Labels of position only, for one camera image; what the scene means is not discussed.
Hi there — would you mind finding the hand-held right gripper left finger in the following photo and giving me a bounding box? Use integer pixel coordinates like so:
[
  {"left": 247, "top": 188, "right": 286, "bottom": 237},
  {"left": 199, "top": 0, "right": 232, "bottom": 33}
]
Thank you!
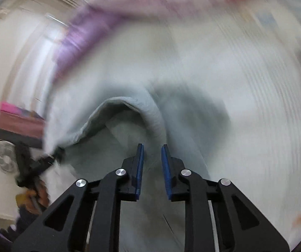
[{"left": 12, "top": 143, "right": 145, "bottom": 252}]

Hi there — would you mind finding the white electric fan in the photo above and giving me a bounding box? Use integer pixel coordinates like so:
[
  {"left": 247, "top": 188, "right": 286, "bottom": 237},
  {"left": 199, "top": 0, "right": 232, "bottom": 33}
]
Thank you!
[{"left": 0, "top": 140, "right": 18, "bottom": 174}]

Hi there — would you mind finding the person's left hand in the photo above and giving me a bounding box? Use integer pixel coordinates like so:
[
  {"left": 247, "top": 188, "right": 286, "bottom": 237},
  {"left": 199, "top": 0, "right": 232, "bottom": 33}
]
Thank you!
[{"left": 16, "top": 180, "right": 48, "bottom": 212}]

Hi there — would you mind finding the purple and pink blanket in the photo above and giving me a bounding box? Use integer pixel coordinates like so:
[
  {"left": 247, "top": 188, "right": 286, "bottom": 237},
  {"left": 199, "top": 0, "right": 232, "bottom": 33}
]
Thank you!
[{"left": 53, "top": 0, "right": 285, "bottom": 80}]

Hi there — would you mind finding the pink topped furniture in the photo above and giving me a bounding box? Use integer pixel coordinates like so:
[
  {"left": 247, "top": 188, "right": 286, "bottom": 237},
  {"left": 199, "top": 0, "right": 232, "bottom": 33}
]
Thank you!
[{"left": 0, "top": 101, "right": 46, "bottom": 149}]

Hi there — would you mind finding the white printed bed sheet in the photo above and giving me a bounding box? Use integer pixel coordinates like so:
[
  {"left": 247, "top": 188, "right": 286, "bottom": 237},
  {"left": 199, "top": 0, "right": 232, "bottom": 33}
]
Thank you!
[{"left": 45, "top": 0, "right": 301, "bottom": 250}]

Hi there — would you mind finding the light grey garment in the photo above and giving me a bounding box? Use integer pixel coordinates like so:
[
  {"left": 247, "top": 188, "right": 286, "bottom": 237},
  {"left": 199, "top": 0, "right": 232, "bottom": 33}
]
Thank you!
[{"left": 43, "top": 83, "right": 231, "bottom": 252}]

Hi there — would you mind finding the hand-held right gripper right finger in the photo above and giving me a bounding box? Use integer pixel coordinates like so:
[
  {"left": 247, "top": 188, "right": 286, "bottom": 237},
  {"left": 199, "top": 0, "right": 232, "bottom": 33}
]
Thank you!
[{"left": 161, "top": 144, "right": 290, "bottom": 252}]

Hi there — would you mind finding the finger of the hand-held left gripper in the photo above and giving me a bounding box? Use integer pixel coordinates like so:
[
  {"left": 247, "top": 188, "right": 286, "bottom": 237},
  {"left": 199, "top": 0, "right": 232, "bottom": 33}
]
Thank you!
[{"left": 36, "top": 147, "right": 65, "bottom": 175}]

